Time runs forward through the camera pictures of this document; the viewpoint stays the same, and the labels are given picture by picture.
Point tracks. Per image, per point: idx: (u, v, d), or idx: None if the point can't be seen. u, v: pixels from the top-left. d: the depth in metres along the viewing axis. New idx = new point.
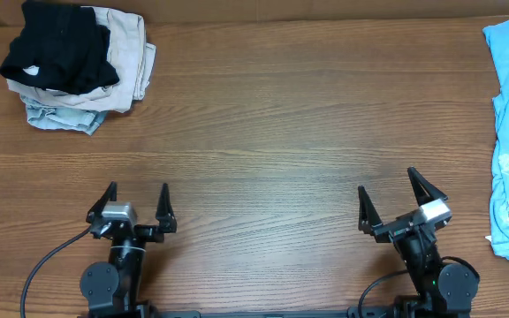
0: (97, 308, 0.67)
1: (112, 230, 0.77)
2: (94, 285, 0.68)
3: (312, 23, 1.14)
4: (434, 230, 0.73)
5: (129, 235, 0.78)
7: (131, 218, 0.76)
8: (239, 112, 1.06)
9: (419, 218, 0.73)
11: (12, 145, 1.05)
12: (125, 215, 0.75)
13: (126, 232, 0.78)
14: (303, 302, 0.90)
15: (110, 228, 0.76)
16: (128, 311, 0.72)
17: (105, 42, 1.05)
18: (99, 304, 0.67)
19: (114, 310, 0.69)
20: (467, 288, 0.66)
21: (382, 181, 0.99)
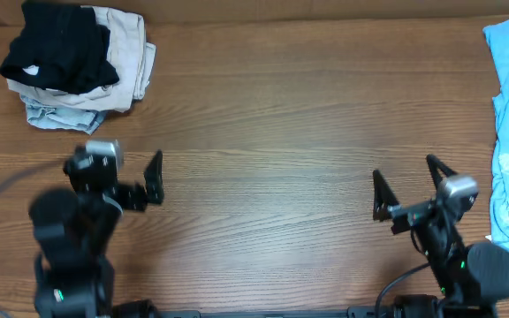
0: (45, 236, 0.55)
1: (93, 169, 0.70)
2: (48, 215, 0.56)
3: (312, 23, 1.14)
4: (459, 207, 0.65)
5: (104, 184, 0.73)
7: (117, 159, 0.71)
8: (238, 112, 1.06)
9: (441, 193, 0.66)
11: (12, 145, 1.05)
12: (111, 151, 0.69)
13: (103, 173, 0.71)
14: (303, 302, 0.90)
15: (92, 165, 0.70)
16: (84, 260, 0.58)
17: (106, 42, 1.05)
18: (47, 229, 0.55)
19: (66, 242, 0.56)
20: (502, 267, 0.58)
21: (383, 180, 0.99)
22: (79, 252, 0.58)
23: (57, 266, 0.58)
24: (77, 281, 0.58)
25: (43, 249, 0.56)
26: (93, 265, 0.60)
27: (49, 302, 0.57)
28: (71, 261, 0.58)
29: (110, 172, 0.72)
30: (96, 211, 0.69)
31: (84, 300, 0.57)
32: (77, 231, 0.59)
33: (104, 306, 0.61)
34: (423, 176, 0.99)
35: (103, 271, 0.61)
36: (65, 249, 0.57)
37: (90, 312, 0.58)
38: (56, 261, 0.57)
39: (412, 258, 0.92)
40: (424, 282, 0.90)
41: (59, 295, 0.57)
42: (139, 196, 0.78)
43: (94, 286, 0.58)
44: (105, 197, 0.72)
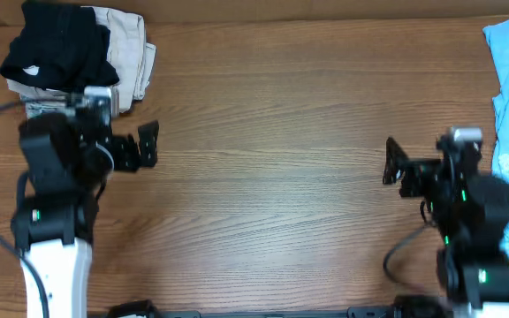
0: (29, 146, 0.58)
1: (89, 110, 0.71)
2: (36, 126, 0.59)
3: (312, 23, 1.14)
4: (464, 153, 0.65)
5: (102, 131, 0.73)
7: (110, 103, 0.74)
8: (238, 112, 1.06)
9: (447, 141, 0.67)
11: (12, 145, 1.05)
12: (109, 94, 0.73)
13: (97, 117, 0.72)
14: (303, 303, 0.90)
15: (87, 107, 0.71)
16: (67, 179, 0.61)
17: (106, 42, 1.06)
18: (31, 140, 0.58)
19: (49, 153, 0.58)
20: (500, 194, 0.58)
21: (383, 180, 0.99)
22: (64, 172, 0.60)
23: (42, 188, 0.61)
24: (58, 203, 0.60)
25: (30, 166, 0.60)
26: (77, 192, 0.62)
27: (27, 222, 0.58)
28: (57, 183, 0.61)
29: (98, 117, 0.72)
30: (94, 153, 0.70)
31: (61, 223, 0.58)
32: (68, 155, 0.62)
33: (85, 236, 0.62)
34: None
35: (87, 200, 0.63)
36: (51, 165, 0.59)
37: (67, 234, 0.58)
38: (41, 181, 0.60)
39: (412, 258, 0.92)
40: (424, 282, 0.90)
41: (36, 216, 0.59)
42: (130, 149, 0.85)
43: (73, 208, 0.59)
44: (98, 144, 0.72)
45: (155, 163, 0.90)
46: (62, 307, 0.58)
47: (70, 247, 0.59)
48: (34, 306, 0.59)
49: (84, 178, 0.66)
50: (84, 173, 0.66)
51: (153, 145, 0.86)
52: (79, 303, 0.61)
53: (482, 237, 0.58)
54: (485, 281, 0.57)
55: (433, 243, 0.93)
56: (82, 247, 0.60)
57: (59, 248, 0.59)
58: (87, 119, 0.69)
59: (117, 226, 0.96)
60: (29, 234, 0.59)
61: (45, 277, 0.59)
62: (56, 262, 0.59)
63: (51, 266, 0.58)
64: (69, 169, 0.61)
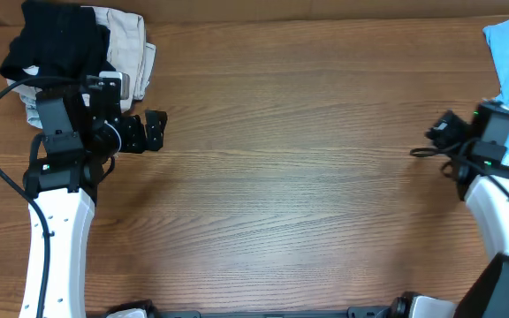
0: (44, 107, 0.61)
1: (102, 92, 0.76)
2: (52, 94, 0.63)
3: (312, 23, 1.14)
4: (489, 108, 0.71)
5: (116, 110, 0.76)
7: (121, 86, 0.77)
8: (238, 112, 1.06)
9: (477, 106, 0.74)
11: (12, 145, 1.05)
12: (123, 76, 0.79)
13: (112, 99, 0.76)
14: (303, 303, 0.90)
15: (102, 88, 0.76)
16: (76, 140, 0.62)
17: (105, 42, 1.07)
18: (45, 102, 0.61)
19: (62, 114, 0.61)
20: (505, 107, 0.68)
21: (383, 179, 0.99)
22: (74, 132, 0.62)
23: (52, 147, 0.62)
24: (67, 160, 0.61)
25: (42, 124, 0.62)
26: (86, 151, 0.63)
27: (36, 173, 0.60)
28: (67, 142, 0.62)
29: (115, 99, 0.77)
30: (101, 130, 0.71)
31: (68, 175, 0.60)
32: (78, 118, 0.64)
33: (89, 193, 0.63)
34: (423, 177, 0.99)
35: (94, 161, 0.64)
36: (63, 122, 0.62)
37: (72, 182, 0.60)
38: (54, 140, 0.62)
39: (411, 258, 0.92)
40: (424, 282, 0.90)
41: (47, 167, 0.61)
42: (140, 134, 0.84)
43: (79, 165, 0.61)
44: (106, 124, 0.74)
45: (157, 148, 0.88)
46: (62, 248, 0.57)
47: (74, 193, 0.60)
48: (37, 248, 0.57)
49: (94, 147, 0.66)
50: (95, 141, 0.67)
51: (159, 130, 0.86)
52: (79, 258, 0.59)
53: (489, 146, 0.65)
54: (489, 166, 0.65)
55: (431, 244, 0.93)
56: (86, 199, 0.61)
57: (64, 193, 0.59)
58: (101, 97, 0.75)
59: (117, 226, 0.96)
60: (38, 184, 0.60)
61: (50, 218, 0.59)
62: (60, 203, 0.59)
63: (56, 207, 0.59)
64: (79, 131, 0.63)
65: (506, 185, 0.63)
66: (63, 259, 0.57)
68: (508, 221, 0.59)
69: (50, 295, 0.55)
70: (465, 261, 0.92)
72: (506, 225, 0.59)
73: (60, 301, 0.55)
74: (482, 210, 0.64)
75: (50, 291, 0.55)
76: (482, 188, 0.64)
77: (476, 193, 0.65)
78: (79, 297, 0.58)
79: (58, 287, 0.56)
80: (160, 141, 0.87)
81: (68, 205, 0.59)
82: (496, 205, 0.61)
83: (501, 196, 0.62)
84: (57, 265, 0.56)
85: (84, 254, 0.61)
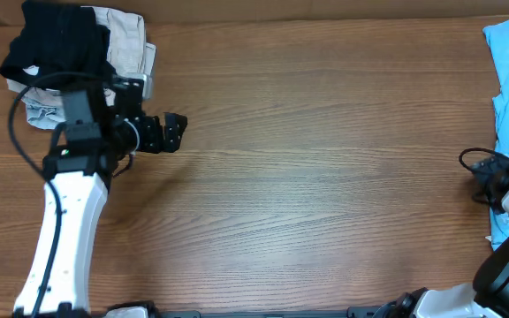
0: (69, 99, 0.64)
1: (125, 93, 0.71)
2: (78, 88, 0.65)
3: (312, 23, 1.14)
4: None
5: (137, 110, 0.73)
7: (145, 87, 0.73)
8: (239, 112, 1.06)
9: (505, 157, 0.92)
11: (12, 145, 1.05)
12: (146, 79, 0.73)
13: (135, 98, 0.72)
14: (303, 302, 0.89)
15: (126, 89, 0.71)
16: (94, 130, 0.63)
17: (106, 42, 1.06)
18: (72, 94, 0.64)
19: (85, 107, 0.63)
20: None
21: (383, 179, 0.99)
22: (94, 123, 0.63)
23: (72, 136, 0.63)
24: (85, 147, 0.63)
25: (65, 113, 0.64)
26: (104, 142, 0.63)
27: (56, 156, 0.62)
28: (87, 132, 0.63)
29: (139, 100, 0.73)
30: (121, 126, 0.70)
31: (85, 160, 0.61)
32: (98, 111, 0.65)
33: (103, 179, 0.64)
34: (423, 177, 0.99)
35: (110, 152, 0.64)
36: (83, 113, 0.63)
37: (88, 166, 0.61)
38: (73, 130, 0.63)
39: (412, 258, 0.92)
40: (424, 282, 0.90)
41: (65, 152, 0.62)
42: (159, 134, 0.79)
43: (97, 153, 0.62)
44: (127, 121, 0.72)
45: (174, 150, 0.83)
46: (72, 225, 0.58)
47: (89, 177, 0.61)
48: (49, 223, 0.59)
49: (112, 141, 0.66)
50: (114, 137, 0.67)
51: (177, 132, 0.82)
52: (87, 238, 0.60)
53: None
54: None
55: (431, 244, 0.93)
56: (100, 185, 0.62)
57: (79, 177, 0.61)
58: (123, 97, 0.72)
59: (117, 226, 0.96)
60: (56, 169, 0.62)
61: (64, 198, 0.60)
62: (75, 185, 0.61)
63: (72, 187, 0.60)
64: (99, 122, 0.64)
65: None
66: (72, 234, 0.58)
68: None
69: (56, 267, 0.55)
70: (465, 261, 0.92)
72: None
73: (65, 273, 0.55)
74: None
75: (57, 262, 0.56)
76: None
77: None
78: (84, 274, 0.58)
79: (64, 260, 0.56)
80: (177, 142, 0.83)
81: (82, 186, 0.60)
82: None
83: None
84: (66, 239, 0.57)
85: (94, 237, 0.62)
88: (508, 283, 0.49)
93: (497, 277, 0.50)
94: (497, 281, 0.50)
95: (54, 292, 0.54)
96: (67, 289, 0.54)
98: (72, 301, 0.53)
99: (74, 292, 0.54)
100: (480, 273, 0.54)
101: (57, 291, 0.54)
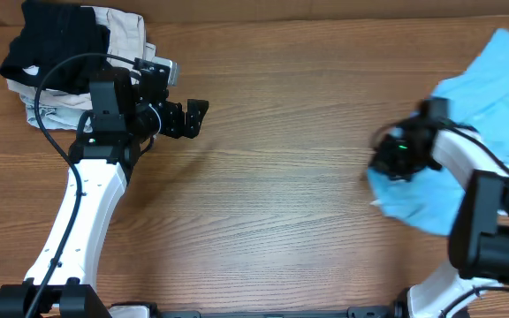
0: (96, 87, 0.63)
1: (151, 78, 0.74)
2: (104, 75, 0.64)
3: (312, 23, 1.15)
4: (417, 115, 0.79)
5: (161, 96, 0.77)
7: (170, 73, 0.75)
8: (239, 112, 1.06)
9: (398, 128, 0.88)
11: (12, 145, 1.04)
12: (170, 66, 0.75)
13: (159, 85, 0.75)
14: (303, 303, 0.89)
15: (152, 75, 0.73)
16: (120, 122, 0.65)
17: (105, 42, 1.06)
18: (99, 83, 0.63)
19: (113, 97, 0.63)
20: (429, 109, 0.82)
21: (378, 180, 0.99)
22: (120, 116, 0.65)
23: (98, 125, 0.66)
24: (111, 140, 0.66)
25: (93, 102, 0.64)
26: (129, 135, 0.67)
27: (83, 144, 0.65)
28: (112, 124, 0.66)
29: (162, 86, 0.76)
30: (144, 113, 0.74)
31: (110, 149, 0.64)
32: (125, 101, 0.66)
33: (125, 171, 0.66)
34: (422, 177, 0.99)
35: (134, 144, 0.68)
36: (110, 105, 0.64)
37: (112, 155, 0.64)
38: (100, 119, 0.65)
39: (412, 259, 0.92)
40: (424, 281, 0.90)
41: (92, 141, 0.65)
42: (179, 120, 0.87)
43: (122, 145, 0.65)
44: (151, 107, 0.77)
45: (193, 136, 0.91)
46: (89, 208, 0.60)
47: (111, 165, 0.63)
48: (67, 205, 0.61)
49: (136, 130, 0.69)
50: (139, 124, 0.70)
51: (198, 118, 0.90)
52: (102, 223, 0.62)
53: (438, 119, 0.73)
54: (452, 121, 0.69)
55: (431, 244, 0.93)
56: (121, 174, 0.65)
57: (102, 164, 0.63)
58: (149, 84, 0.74)
59: (117, 226, 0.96)
60: (82, 155, 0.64)
61: (85, 181, 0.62)
62: (97, 171, 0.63)
63: (94, 173, 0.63)
64: (125, 114, 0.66)
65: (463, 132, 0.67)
66: (88, 216, 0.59)
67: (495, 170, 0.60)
68: (476, 158, 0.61)
69: (70, 245, 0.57)
70: None
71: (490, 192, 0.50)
72: (482, 163, 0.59)
73: (77, 251, 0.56)
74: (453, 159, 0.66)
75: (72, 241, 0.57)
76: (448, 140, 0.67)
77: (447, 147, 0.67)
78: (93, 256, 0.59)
79: (79, 238, 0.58)
80: (196, 128, 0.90)
81: (103, 174, 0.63)
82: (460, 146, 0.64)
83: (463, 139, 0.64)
84: (83, 220, 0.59)
85: (107, 225, 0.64)
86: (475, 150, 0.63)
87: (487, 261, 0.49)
88: (481, 252, 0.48)
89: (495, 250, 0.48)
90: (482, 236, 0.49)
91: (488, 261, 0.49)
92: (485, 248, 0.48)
93: (468, 250, 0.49)
94: (471, 254, 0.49)
95: (64, 268, 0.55)
96: (78, 266, 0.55)
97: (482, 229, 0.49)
98: (79, 278, 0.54)
99: (83, 270, 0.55)
100: (452, 246, 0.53)
101: (68, 268, 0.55)
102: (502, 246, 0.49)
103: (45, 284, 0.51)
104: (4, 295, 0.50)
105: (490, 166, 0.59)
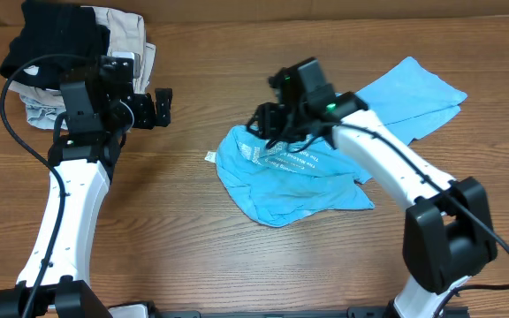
0: (67, 89, 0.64)
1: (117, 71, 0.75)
2: (74, 76, 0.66)
3: (311, 23, 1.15)
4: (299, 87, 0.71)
5: (126, 89, 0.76)
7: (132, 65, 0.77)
8: (238, 112, 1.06)
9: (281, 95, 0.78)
11: (12, 145, 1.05)
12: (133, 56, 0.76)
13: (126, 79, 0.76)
14: (303, 303, 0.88)
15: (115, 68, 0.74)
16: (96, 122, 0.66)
17: (105, 42, 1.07)
18: (69, 85, 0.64)
19: (86, 98, 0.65)
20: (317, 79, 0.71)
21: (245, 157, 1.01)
22: (94, 114, 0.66)
23: (74, 126, 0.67)
24: (88, 139, 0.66)
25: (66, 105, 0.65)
26: (105, 133, 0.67)
27: (61, 147, 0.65)
28: (87, 124, 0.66)
29: (127, 79, 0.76)
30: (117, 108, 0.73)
31: (88, 148, 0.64)
32: (97, 98, 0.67)
33: (107, 170, 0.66)
34: None
35: (112, 141, 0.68)
36: (84, 104, 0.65)
37: (92, 155, 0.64)
38: (76, 121, 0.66)
39: None
40: None
41: (70, 142, 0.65)
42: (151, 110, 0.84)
43: (101, 142, 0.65)
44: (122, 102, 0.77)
45: (168, 124, 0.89)
46: (75, 207, 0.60)
47: (93, 163, 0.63)
48: (52, 207, 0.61)
49: (110, 126, 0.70)
50: (112, 122, 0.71)
51: (168, 106, 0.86)
52: (89, 222, 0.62)
53: (315, 94, 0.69)
54: (334, 109, 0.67)
55: None
56: (102, 171, 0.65)
57: (82, 164, 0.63)
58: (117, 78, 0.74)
59: (117, 226, 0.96)
60: (61, 157, 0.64)
61: (67, 182, 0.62)
62: (78, 170, 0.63)
63: (75, 173, 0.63)
64: (99, 112, 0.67)
65: (356, 121, 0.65)
66: (75, 215, 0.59)
67: (412, 170, 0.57)
68: (385, 161, 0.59)
69: (59, 245, 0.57)
70: None
71: (433, 226, 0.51)
72: (393, 171, 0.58)
73: (67, 250, 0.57)
74: (354, 149, 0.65)
75: (60, 241, 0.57)
76: (345, 137, 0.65)
77: (345, 142, 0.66)
78: (84, 254, 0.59)
79: (68, 238, 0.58)
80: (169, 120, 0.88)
81: (86, 173, 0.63)
82: (367, 149, 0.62)
83: (365, 137, 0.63)
84: (70, 219, 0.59)
85: (94, 225, 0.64)
86: (383, 145, 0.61)
87: (452, 276, 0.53)
88: (444, 275, 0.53)
89: (453, 266, 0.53)
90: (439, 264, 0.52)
91: (452, 276, 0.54)
92: (446, 269, 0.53)
93: (433, 278, 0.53)
94: (436, 281, 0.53)
95: (56, 268, 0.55)
96: (69, 264, 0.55)
97: (436, 261, 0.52)
98: (72, 276, 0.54)
99: (75, 268, 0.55)
100: (413, 268, 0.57)
101: (60, 267, 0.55)
102: (457, 258, 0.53)
103: (38, 284, 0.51)
104: None
105: (399, 178, 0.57)
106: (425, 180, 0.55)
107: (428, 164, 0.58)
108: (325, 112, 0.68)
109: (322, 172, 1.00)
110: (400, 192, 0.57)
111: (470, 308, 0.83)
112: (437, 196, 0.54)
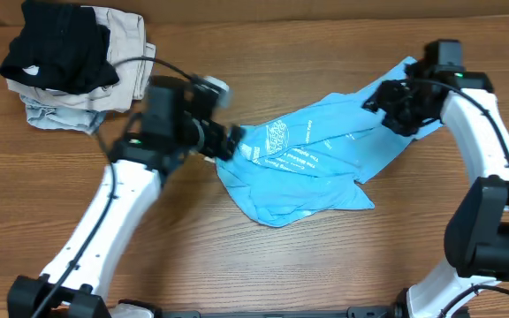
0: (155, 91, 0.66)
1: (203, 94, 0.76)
2: (164, 82, 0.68)
3: (311, 23, 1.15)
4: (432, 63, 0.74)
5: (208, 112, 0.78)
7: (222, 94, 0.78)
8: (238, 112, 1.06)
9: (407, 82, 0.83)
11: (12, 145, 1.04)
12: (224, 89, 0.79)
13: (208, 105, 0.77)
14: (303, 303, 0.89)
15: (206, 90, 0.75)
16: (169, 131, 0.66)
17: (105, 42, 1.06)
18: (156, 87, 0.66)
19: (165, 104, 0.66)
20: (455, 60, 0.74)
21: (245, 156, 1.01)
22: (167, 121, 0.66)
23: (146, 127, 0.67)
24: (157, 142, 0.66)
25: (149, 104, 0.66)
26: (171, 142, 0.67)
27: (125, 142, 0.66)
28: (159, 130, 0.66)
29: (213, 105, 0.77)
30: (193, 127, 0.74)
31: (149, 154, 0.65)
32: (177, 110, 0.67)
33: (162, 178, 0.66)
34: (422, 176, 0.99)
35: (174, 151, 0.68)
36: (162, 109, 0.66)
37: (150, 162, 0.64)
38: (148, 122, 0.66)
39: (411, 258, 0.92)
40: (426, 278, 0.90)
41: (135, 141, 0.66)
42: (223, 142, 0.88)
43: (165, 152, 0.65)
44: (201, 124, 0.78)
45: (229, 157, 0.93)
46: (120, 211, 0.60)
47: (149, 172, 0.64)
48: (97, 204, 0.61)
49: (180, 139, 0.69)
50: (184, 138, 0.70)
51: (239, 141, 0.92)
52: (127, 229, 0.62)
53: (447, 66, 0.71)
54: (460, 78, 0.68)
55: (432, 244, 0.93)
56: (156, 182, 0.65)
57: (140, 169, 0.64)
58: (201, 100, 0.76)
59: None
60: (123, 154, 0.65)
61: (120, 184, 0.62)
62: (135, 176, 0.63)
63: (132, 177, 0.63)
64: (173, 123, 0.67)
65: (476, 96, 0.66)
66: (117, 222, 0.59)
67: (502, 153, 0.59)
68: (483, 140, 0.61)
69: (91, 247, 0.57)
70: None
71: (495, 204, 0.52)
72: (482, 147, 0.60)
73: (97, 256, 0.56)
74: (455, 124, 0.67)
75: (93, 246, 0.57)
76: (454, 104, 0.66)
77: (451, 111, 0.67)
78: (110, 263, 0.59)
79: (102, 243, 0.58)
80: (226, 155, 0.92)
81: (140, 178, 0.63)
82: (471, 124, 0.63)
83: (474, 110, 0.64)
84: (110, 224, 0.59)
85: (132, 231, 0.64)
86: (489, 125, 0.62)
87: (486, 261, 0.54)
88: (480, 255, 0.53)
89: (494, 255, 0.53)
90: (480, 245, 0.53)
91: (482, 263, 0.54)
92: (485, 253, 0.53)
93: (466, 254, 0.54)
94: (467, 257, 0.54)
95: (80, 271, 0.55)
96: (94, 272, 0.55)
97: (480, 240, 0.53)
98: (93, 286, 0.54)
99: (99, 280, 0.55)
100: (452, 243, 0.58)
101: (85, 271, 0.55)
102: (499, 246, 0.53)
103: (59, 284, 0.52)
104: (22, 282, 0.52)
105: (489, 155, 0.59)
106: None
107: None
108: (452, 76, 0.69)
109: (324, 172, 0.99)
110: (481, 164, 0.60)
111: (471, 308, 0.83)
112: None
